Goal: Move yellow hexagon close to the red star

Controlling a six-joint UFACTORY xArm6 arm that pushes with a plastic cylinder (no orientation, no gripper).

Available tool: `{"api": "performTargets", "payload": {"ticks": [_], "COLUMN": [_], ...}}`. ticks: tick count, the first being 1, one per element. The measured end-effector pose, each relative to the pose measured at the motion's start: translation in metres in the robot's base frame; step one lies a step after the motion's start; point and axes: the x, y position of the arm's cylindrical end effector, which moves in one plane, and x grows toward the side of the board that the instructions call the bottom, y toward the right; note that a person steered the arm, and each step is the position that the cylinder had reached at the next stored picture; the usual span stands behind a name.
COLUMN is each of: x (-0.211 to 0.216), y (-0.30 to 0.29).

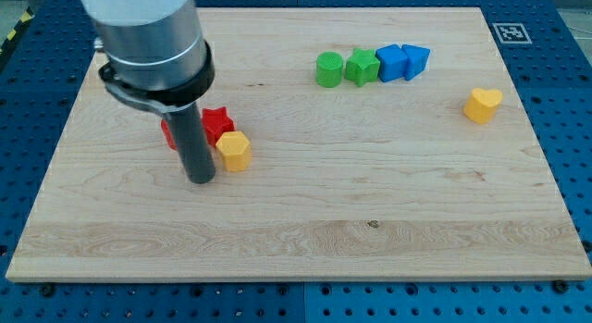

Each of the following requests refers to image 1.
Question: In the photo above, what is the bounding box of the black clamp ring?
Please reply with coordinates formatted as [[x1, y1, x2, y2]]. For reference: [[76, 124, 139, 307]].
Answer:
[[97, 40, 216, 115]]

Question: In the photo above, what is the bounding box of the red star block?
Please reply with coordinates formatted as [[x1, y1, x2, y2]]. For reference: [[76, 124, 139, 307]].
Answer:
[[202, 106, 235, 147]]

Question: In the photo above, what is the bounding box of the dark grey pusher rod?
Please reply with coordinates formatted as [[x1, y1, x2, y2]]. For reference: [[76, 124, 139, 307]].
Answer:
[[164, 103, 216, 184]]

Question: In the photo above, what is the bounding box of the green cylinder block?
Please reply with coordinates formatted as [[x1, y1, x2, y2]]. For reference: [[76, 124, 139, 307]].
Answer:
[[315, 52, 343, 88]]

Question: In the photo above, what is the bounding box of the wooden board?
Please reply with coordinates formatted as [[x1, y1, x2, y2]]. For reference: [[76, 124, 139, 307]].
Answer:
[[6, 7, 591, 283]]

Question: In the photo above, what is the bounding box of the yellow hexagon block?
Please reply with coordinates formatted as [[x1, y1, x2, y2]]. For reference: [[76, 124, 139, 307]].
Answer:
[[216, 131, 253, 172]]

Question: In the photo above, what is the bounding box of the blue triangle block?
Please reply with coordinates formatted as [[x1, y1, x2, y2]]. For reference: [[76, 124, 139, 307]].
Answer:
[[402, 44, 431, 81]]

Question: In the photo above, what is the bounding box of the blue cube block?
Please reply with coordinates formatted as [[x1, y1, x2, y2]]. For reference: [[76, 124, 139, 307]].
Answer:
[[376, 44, 408, 82]]

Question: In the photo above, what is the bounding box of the yellow heart block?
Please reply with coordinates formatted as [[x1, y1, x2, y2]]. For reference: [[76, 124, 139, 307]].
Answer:
[[462, 88, 503, 124]]

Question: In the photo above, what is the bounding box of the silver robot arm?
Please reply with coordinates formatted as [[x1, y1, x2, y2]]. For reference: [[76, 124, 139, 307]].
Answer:
[[80, 0, 216, 183]]

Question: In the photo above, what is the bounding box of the green star block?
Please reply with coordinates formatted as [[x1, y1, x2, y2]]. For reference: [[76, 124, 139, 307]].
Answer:
[[345, 47, 380, 87]]

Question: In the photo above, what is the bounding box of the red block behind rod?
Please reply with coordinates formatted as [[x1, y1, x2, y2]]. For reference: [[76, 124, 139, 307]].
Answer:
[[160, 119, 177, 151]]

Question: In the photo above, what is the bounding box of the white fiducial marker tag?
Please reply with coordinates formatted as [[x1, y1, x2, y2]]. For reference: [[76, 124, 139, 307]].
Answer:
[[492, 22, 532, 44]]

